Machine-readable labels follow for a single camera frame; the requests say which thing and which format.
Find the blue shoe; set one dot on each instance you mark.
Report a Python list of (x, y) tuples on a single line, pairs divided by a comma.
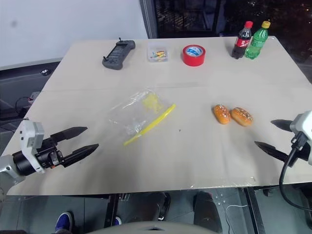
[(64, 221), (118, 220)]

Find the green soda bottle yellow cap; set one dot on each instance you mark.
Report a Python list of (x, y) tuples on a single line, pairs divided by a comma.
[(257, 42)]

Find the small grey red device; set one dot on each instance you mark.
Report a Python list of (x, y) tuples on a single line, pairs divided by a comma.
[(34, 95)]

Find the red tape roll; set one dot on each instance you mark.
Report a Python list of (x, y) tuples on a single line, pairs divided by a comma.
[(193, 61)]

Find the clear zip bag yellow seal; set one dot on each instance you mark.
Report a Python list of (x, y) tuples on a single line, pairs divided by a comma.
[(136, 112)]

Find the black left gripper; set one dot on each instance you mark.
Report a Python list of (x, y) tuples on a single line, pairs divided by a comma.
[(46, 154)]

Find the clear box of coloured bits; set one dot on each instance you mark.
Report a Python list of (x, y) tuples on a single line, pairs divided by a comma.
[(158, 54)]

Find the sesame bread roll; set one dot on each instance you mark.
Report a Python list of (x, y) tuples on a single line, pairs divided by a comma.
[(221, 114), (241, 117)]

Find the cola bottle red cap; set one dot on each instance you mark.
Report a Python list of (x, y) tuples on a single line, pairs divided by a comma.
[(241, 45)]

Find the grey metal window frame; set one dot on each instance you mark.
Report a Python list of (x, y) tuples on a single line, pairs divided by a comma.
[(149, 17)]

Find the black table leg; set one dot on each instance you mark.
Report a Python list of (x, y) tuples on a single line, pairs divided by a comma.
[(254, 209), (111, 209)]

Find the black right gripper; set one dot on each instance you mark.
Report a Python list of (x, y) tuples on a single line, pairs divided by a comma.
[(301, 156)]

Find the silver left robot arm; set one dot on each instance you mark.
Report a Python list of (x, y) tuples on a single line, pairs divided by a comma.
[(7, 168)]

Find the dark rounded shape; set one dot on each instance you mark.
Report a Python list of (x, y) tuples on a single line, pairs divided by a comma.
[(152, 207), (207, 212)]

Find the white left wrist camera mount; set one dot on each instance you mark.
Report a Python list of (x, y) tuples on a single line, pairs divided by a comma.
[(30, 132)]

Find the dark grey remote controller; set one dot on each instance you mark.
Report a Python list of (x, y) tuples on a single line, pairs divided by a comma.
[(117, 54)]

